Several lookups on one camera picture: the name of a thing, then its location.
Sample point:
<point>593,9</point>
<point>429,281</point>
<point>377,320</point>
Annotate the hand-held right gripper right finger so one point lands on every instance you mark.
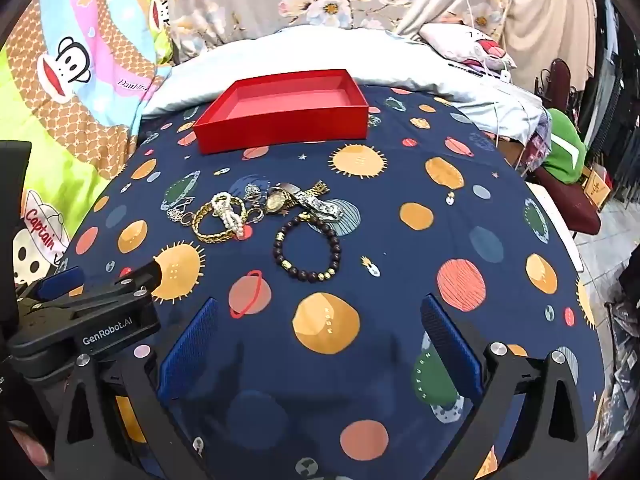
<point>450,345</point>

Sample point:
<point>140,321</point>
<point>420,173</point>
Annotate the pink white pillow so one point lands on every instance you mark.
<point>460,42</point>

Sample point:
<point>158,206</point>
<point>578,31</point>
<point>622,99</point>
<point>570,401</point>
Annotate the red cardboard box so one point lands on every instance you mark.
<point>280,130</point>

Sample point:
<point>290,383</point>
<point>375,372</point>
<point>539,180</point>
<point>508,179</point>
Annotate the green garment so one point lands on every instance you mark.
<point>562,150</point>

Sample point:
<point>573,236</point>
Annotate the gold watch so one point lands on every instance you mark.
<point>274,201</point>

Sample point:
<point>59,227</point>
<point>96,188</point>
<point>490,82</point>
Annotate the monkey cartoon blanket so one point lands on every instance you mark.
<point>90,110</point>

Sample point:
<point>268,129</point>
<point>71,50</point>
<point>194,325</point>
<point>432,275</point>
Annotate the beige curtain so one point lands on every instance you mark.
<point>550,20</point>

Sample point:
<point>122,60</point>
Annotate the dark red chair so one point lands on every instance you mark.
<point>575,205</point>

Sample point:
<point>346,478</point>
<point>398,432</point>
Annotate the silver watch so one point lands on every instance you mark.
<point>322,206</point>

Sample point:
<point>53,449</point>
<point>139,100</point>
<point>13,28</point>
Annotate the light blue pillow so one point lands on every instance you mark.
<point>310,55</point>

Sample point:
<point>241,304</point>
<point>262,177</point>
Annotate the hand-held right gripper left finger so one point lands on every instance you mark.
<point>190,350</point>

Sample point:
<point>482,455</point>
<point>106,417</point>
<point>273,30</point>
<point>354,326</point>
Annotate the hanging dark clothes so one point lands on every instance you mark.
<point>615,110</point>

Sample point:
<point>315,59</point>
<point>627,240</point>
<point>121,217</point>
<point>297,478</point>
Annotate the brown cardboard box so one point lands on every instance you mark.
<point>597,185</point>

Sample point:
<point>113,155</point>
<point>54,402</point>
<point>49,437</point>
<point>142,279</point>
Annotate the floral grey cloth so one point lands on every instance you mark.
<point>250,5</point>

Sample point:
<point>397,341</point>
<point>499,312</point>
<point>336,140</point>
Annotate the person's left hand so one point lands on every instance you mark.
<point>27,442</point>

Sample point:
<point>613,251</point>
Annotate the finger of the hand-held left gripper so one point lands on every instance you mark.
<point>60,280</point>
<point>145,275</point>

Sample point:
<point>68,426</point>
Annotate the planet print blue blanket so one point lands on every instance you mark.
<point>400,270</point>

